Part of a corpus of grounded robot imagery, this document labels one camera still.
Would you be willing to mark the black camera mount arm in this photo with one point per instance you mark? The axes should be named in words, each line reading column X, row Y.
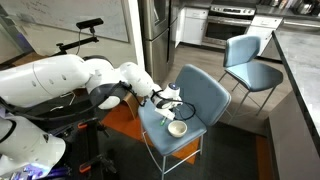
column 77, row 42

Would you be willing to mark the black robot stand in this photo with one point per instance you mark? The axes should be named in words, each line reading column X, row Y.
column 76, row 146

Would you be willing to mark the stainless steel oven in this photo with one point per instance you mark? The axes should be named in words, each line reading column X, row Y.
column 226, row 29

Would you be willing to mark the green marker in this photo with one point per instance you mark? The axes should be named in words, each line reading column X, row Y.
column 162, row 122

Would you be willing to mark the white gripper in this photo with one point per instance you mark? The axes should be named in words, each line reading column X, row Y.
column 168, row 114

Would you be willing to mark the white drawer cabinet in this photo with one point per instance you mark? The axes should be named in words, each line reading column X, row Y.
column 265, row 23

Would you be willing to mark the wall whiteboard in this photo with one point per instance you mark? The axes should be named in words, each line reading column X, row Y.
column 66, row 16

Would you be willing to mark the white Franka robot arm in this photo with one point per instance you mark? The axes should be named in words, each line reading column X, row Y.
column 50, row 80

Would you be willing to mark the white cabinet door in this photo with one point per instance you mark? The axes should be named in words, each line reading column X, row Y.
column 194, row 26

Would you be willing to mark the white bowl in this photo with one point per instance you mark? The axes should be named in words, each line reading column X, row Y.
column 177, row 130

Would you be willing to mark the blue padded chair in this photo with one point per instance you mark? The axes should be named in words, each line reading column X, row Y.
column 253, row 73
column 196, row 86

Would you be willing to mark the orange and black clamp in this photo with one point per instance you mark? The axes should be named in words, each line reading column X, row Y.
column 89, row 165
column 82, row 125

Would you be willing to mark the grey island counter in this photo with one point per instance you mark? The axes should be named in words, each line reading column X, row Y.
column 300, row 83

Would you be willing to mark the steel kettle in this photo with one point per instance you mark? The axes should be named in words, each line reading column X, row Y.
column 305, row 7

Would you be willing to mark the stainless steel fridge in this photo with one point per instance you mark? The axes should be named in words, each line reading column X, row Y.
column 156, row 33

